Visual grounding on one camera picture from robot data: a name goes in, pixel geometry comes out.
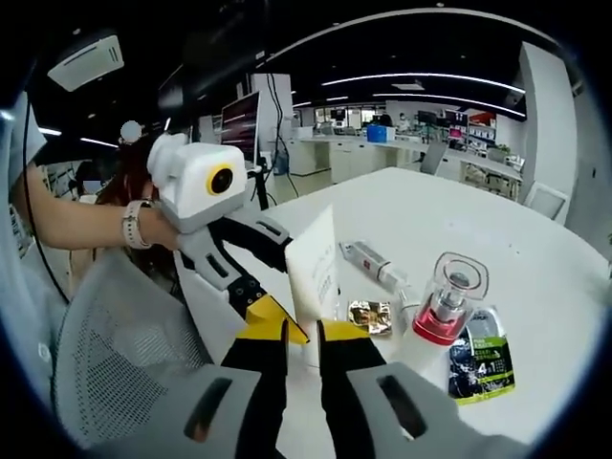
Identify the blue water jug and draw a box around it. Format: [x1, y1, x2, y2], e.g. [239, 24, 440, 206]
[273, 142, 294, 176]

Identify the pale wristwatch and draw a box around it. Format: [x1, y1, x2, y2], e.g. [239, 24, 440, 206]
[120, 199, 155, 251]

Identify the black tripod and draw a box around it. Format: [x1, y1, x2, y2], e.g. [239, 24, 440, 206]
[247, 161, 270, 212]

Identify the person's left hand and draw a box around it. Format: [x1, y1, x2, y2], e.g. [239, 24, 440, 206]
[142, 208, 186, 253]

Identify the computer monitor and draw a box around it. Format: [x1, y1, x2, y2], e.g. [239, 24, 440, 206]
[220, 90, 262, 164]

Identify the ceiling light strip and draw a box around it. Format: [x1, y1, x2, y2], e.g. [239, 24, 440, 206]
[320, 73, 514, 95]
[372, 92, 525, 118]

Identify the gold skincare sachet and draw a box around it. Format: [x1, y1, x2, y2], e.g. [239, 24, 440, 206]
[345, 299, 396, 339]

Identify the blue storage box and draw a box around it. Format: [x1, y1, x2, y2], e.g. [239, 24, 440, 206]
[364, 124, 396, 143]

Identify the ceiling air conditioner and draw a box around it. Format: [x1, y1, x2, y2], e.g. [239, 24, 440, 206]
[47, 30, 126, 93]

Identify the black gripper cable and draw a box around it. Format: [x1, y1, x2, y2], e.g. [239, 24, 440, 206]
[22, 98, 71, 305]

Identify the grey mesh office chair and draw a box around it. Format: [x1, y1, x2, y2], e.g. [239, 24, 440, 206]
[51, 247, 231, 451]

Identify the green black skincare sachet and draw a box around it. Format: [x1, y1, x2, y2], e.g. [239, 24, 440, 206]
[446, 305, 518, 407]

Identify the white skincare tube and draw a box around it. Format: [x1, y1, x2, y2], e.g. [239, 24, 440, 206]
[284, 204, 343, 370]

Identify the large red-collared skincare pump bottle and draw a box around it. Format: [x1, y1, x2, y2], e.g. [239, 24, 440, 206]
[396, 251, 491, 384]

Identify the white chair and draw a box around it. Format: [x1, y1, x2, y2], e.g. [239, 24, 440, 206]
[522, 185, 568, 222]

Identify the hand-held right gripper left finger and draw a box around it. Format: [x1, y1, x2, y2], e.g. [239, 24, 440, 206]
[137, 318, 291, 459]

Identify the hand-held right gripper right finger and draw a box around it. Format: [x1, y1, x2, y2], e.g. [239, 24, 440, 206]
[317, 319, 461, 459]

